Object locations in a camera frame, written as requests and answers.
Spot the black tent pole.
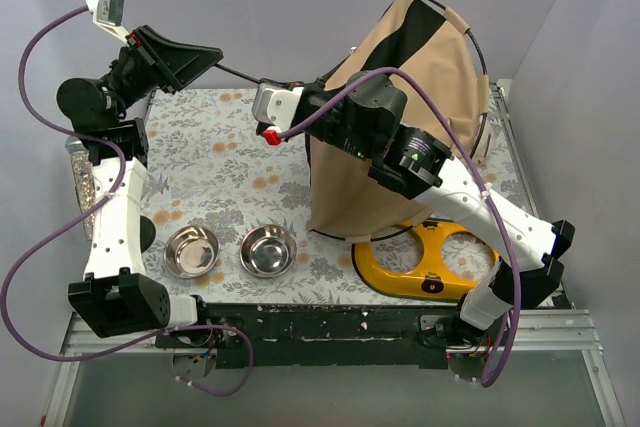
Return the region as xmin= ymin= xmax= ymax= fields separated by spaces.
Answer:
xmin=308 ymin=0 xmax=494 ymax=243
xmin=214 ymin=63 xmax=260 ymax=84

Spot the beige fabric pet tent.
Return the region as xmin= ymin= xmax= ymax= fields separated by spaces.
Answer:
xmin=305 ymin=0 xmax=494 ymax=243

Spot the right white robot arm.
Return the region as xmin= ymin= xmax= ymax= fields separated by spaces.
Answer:
xmin=252 ymin=67 xmax=575 ymax=345

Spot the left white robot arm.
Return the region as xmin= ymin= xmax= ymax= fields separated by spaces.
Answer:
xmin=56 ymin=25 xmax=223 ymax=347

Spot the glitter toy microphone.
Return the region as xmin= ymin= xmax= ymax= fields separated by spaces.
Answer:
xmin=65 ymin=136 xmax=95 ymax=214

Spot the floral table mat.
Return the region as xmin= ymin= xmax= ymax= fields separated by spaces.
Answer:
xmin=94 ymin=86 xmax=556 ymax=308

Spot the right steel bowl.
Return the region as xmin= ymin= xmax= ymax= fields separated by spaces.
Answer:
xmin=239 ymin=224 xmax=297 ymax=279

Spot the steel bowl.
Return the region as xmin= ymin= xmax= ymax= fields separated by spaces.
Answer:
xmin=239 ymin=224 xmax=297 ymax=279
xmin=163 ymin=226 xmax=219 ymax=279

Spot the left steel bowl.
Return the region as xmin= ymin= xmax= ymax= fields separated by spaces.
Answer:
xmin=163 ymin=226 xmax=219 ymax=279

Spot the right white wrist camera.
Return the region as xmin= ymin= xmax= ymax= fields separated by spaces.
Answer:
xmin=252 ymin=82 xmax=304 ymax=146

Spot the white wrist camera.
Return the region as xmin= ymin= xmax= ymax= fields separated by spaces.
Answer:
xmin=85 ymin=0 xmax=130 ymax=44
xmin=252 ymin=82 xmax=304 ymax=146

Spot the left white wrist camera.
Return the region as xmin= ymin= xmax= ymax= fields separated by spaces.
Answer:
xmin=85 ymin=0 xmax=130 ymax=44

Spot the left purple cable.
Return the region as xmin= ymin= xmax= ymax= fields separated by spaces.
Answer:
xmin=0 ymin=4 xmax=255 ymax=396

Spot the purple cable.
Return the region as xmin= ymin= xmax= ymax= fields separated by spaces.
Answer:
xmin=0 ymin=4 xmax=255 ymax=396
xmin=277 ymin=66 xmax=524 ymax=387

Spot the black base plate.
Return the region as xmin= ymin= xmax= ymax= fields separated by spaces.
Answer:
xmin=87 ymin=299 xmax=574 ymax=371

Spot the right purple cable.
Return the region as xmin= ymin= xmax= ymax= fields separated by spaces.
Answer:
xmin=277 ymin=66 xmax=524 ymax=387

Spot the aluminium frame rail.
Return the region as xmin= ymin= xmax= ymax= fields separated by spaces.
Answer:
xmin=62 ymin=300 xmax=624 ymax=426

